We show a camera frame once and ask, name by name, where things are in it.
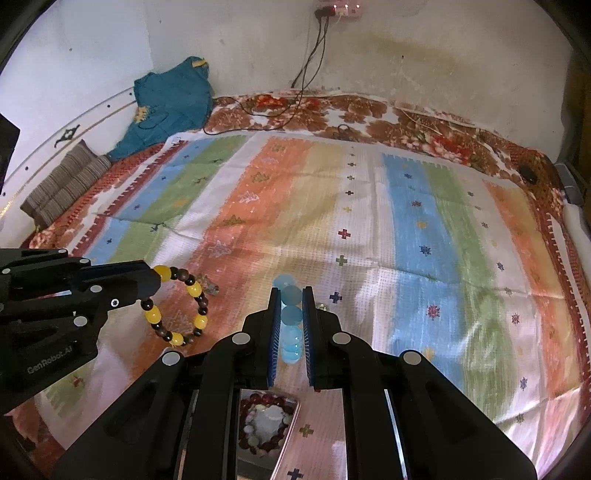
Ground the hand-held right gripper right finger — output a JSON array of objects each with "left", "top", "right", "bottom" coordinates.
[{"left": 301, "top": 286, "right": 539, "bottom": 480}]

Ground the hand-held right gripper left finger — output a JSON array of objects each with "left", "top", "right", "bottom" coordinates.
[{"left": 51, "top": 287, "right": 282, "bottom": 480}]

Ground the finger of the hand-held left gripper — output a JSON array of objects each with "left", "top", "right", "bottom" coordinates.
[
  {"left": 0, "top": 290, "right": 157, "bottom": 344},
  {"left": 0, "top": 248, "right": 162, "bottom": 305}
]

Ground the light blue bead bracelet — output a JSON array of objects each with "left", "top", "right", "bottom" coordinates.
[{"left": 273, "top": 273, "right": 305, "bottom": 365}]

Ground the yellow and dark bead bracelet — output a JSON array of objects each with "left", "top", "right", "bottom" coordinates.
[{"left": 141, "top": 264, "right": 211, "bottom": 348}]

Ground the red bead bracelet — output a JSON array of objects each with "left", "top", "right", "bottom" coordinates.
[{"left": 239, "top": 391, "right": 296, "bottom": 455}]

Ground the white bead bracelet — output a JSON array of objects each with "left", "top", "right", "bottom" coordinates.
[{"left": 247, "top": 402, "right": 289, "bottom": 446}]

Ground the striped folded cloth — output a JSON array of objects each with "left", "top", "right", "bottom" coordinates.
[{"left": 21, "top": 139, "right": 112, "bottom": 227}]

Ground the striped colourful cloth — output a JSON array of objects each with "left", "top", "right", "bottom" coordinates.
[{"left": 34, "top": 131, "right": 585, "bottom": 480}]

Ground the white bed board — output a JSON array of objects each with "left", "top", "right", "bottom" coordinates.
[{"left": 0, "top": 85, "right": 139, "bottom": 232}]

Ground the teal garment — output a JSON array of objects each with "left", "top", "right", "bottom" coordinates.
[{"left": 107, "top": 56, "right": 215, "bottom": 162}]

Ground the white bolster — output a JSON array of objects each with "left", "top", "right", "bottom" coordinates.
[{"left": 561, "top": 203, "right": 591, "bottom": 259}]

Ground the grey object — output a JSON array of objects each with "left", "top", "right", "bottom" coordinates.
[{"left": 554, "top": 162, "right": 585, "bottom": 206}]

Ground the white power strip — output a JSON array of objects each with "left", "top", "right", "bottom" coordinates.
[{"left": 315, "top": 0, "right": 363, "bottom": 20}]

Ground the black cable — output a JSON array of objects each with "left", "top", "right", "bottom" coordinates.
[
  {"left": 203, "top": 11, "right": 331, "bottom": 137},
  {"left": 288, "top": 11, "right": 354, "bottom": 138}
]

